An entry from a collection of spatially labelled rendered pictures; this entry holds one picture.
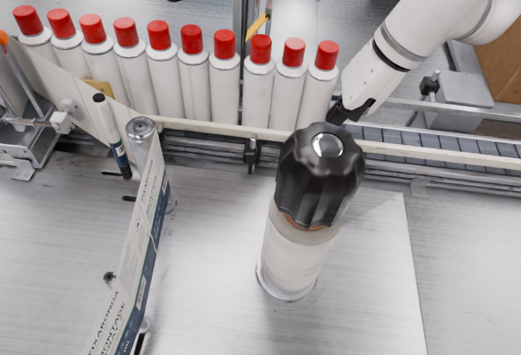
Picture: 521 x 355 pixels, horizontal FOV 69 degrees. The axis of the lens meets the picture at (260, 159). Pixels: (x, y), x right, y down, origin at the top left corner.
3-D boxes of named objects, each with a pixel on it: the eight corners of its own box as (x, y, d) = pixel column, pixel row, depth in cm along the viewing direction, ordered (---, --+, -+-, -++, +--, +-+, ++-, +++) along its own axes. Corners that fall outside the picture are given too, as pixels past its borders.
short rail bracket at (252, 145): (241, 183, 72) (243, 143, 62) (243, 170, 74) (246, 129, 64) (258, 184, 72) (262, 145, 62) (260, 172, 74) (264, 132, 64)
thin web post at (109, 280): (134, 332, 50) (94, 285, 35) (139, 318, 52) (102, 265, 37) (149, 335, 50) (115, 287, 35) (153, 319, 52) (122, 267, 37)
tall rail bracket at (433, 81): (402, 148, 80) (436, 90, 67) (398, 123, 84) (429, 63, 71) (417, 149, 80) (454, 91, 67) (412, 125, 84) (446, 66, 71)
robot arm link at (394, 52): (381, 7, 57) (369, 22, 59) (387, 42, 52) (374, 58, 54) (425, 29, 59) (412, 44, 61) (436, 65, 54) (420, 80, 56)
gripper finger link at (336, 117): (345, 94, 65) (324, 118, 70) (346, 107, 63) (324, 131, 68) (360, 101, 66) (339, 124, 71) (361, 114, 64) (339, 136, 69)
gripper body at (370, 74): (374, 18, 59) (335, 68, 67) (381, 58, 53) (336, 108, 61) (413, 37, 61) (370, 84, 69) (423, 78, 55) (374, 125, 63)
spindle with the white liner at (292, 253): (253, 296, 54) (273, 180, 31) (260, 239, 60) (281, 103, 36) (315, 304, 54) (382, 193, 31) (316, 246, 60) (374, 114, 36)
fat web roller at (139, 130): (143, 212, 61) (116, 137, 46) (151, 189, 64) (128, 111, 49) (171, 215, 61) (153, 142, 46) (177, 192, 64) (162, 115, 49)
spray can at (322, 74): (294, 143, 72) (313, 55, 56) (293, 123, 76) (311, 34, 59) (321, 145, 73) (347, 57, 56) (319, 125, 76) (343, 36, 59)
